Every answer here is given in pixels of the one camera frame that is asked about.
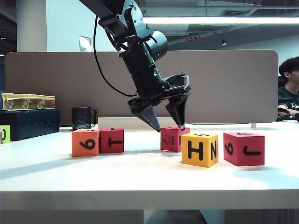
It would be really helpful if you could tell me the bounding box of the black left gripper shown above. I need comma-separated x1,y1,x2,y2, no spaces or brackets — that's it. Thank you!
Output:
128,85,192,132

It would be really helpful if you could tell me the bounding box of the red foam block letter O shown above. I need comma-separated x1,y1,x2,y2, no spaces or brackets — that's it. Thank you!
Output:
160,126,191,153

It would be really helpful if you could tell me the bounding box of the red foam block letter L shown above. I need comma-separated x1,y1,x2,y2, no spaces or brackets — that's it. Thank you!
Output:
99,127,125,154

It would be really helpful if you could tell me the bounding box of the yellow foam block letter H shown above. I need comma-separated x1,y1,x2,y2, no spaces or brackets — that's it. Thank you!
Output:
181,133,219,168

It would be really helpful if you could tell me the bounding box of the red foam block letter A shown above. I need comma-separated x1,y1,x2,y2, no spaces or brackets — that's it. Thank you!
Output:
223,132,265,167

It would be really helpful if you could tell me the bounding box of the orange foam block monkey print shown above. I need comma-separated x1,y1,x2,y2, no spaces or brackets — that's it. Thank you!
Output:
71,128,101,157

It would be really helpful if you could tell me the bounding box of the grey-brown desk divider panel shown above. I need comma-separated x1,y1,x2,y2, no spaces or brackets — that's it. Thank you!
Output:
5,49,279,125

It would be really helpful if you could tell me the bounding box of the black mug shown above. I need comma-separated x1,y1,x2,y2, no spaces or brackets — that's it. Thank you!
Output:
71,106,98,132

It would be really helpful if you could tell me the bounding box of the white ceiling light strip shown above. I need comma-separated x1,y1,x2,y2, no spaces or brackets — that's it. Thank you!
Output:
142,17,299,25

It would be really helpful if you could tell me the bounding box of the black chair armrest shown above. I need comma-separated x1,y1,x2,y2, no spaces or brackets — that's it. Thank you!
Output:
277,105,292,122

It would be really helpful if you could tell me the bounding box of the person in dark green shirt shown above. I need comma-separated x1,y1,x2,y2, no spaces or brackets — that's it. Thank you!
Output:
278,56,299,122

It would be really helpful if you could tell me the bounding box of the dark blue case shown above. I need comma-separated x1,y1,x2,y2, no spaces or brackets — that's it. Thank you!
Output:
0,109,61,142

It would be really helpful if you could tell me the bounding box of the yellow patterned box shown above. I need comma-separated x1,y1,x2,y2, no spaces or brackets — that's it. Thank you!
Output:
1,93,57,111

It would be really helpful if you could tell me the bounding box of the green foam block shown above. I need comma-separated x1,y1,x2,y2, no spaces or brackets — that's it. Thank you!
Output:
0,125,12,145

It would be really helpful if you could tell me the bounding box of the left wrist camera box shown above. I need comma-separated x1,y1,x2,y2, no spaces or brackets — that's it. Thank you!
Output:
162,74,190,91

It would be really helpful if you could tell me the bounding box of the white cable tray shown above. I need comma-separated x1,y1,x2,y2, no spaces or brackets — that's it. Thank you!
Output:
98,116,185,131

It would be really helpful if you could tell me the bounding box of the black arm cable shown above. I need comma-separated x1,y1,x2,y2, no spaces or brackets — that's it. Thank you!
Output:
93,15,139,98

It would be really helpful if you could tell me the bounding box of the silver wall plate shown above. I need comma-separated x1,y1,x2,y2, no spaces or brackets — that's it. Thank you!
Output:
78,35,92,52

